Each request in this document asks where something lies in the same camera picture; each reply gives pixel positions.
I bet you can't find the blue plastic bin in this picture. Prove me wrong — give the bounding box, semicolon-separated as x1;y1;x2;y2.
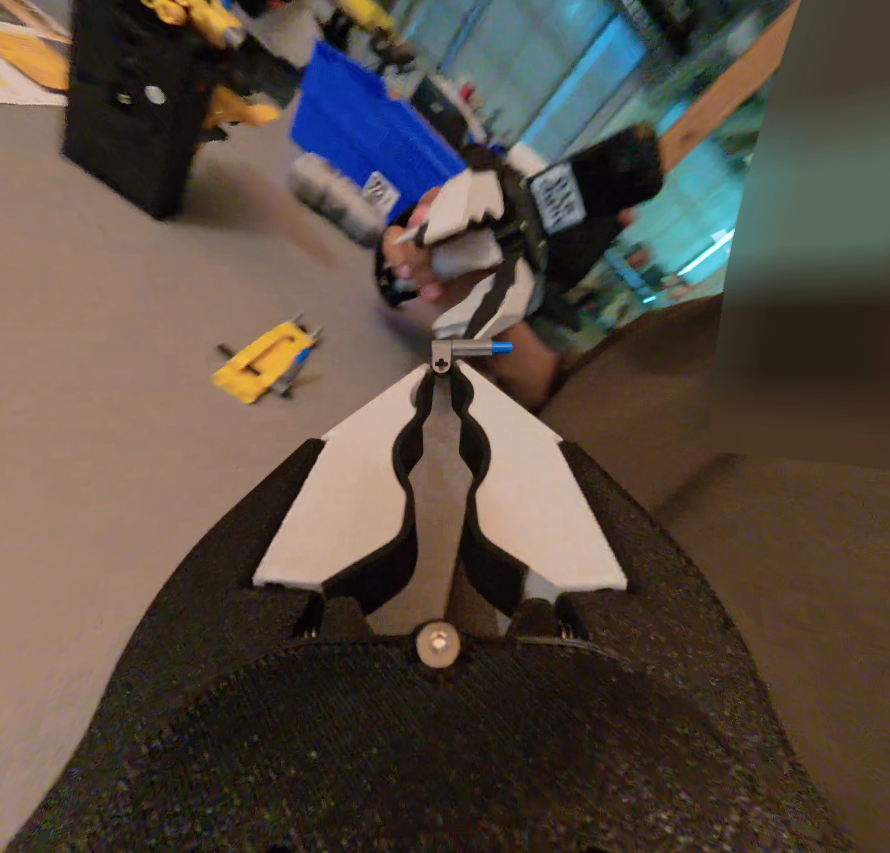
291;38;467;221

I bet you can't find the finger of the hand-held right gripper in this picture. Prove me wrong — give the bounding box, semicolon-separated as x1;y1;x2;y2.
431;275;503;343
478;257;543;341

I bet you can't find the instruction leaflet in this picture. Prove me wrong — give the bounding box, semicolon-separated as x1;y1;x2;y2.
0;0;74;107

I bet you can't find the black block with yellow beams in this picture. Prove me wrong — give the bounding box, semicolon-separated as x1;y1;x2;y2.
61;0;307;220

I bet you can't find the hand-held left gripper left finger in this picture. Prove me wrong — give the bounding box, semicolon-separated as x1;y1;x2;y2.
252;364;437;614

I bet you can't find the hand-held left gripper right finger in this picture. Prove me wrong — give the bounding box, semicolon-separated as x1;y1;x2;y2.
451;363;629;616

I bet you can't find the yellow toy frame piece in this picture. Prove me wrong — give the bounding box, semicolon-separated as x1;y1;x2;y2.
210;314;324;405

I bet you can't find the person's right hand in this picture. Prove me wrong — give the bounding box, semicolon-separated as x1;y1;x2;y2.
379;186;456;305

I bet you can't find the person's right forearm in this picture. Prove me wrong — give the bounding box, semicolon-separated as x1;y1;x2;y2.
497;311;592;412

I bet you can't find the grey connector with blue pin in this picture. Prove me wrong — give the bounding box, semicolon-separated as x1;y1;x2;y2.
431;339;514;376

